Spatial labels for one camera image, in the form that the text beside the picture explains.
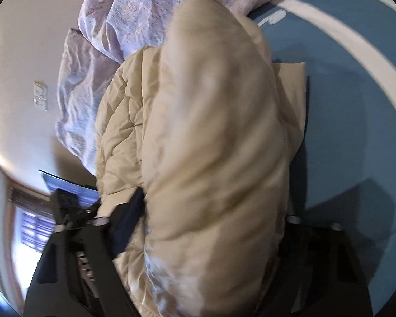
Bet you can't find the lilac floral duvet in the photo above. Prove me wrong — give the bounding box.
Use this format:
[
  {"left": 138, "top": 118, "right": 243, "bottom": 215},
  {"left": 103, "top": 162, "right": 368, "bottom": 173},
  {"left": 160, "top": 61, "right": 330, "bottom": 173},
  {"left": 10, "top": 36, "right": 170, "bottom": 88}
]
[{"left": 55, "top": 0, "right": 270, "bottom": 174}]

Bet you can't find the white wall switch plate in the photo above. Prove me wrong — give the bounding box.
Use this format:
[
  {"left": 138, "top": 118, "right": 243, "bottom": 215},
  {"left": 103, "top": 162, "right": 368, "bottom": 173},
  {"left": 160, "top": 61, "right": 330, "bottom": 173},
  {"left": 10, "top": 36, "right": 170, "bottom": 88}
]
[{"left": 33, "top": 81, "right": 48, "bottom": 111}]

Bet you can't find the blue white music-note bedsheet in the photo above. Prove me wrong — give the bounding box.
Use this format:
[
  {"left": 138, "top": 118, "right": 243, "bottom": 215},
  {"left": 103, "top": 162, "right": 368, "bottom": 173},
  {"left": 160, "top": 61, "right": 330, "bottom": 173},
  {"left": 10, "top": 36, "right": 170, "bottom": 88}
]
[{"left": 251, "top": 0, "right": 396, "bottom": 316}]

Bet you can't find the window with grille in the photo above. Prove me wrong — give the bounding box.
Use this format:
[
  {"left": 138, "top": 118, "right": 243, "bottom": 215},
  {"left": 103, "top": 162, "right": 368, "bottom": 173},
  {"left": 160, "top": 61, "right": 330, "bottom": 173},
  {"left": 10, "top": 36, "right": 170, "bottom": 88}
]
[{"left": 10, "top": 187, "right": 59, "bottom": 271}]

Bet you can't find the cream puffer down jacket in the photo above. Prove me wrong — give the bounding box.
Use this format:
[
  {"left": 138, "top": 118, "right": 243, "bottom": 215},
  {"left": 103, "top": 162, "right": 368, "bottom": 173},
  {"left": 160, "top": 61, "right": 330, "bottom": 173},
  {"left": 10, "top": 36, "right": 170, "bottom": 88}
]
[{"left": 95, "top": 0, "right": 306, "bottom": 316}]

